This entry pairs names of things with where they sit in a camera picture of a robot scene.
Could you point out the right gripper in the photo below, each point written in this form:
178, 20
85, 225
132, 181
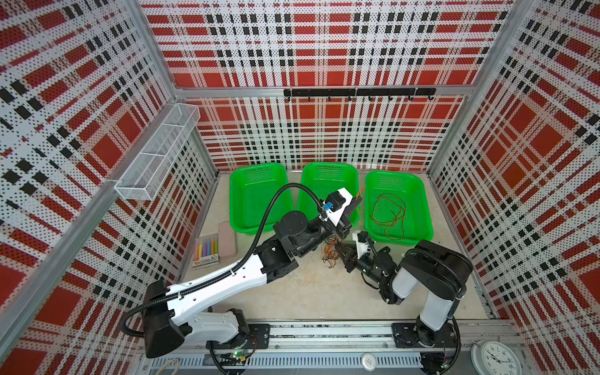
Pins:
351, 257

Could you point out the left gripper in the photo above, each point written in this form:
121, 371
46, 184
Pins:
342, 226

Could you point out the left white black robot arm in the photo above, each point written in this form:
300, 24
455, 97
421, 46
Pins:
172, 315

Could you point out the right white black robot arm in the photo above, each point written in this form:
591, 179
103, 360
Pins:
442, 271

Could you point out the middle green plastic basket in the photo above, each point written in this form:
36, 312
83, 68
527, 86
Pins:
323, 178

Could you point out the green plastic basket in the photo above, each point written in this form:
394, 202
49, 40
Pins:
396, 208
251, 191
323, 178

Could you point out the right green plastic basket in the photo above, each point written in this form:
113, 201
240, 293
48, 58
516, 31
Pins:
396, 208

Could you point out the left green plastic basket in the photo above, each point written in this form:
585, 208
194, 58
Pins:
251, 191

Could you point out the white round knob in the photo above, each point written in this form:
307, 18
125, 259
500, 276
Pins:
369, 362

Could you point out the colourful marker box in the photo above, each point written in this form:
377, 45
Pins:
212, 248

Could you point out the white analog clock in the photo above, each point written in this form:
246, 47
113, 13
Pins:
494, 358

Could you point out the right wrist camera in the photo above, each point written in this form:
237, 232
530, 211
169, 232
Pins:
362, 241

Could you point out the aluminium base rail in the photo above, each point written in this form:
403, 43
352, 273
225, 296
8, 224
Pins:
304, 344

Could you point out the black hook rail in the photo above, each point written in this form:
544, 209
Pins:
408, 92

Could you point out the white wire mesh shelf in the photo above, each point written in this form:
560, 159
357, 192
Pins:
145, 176

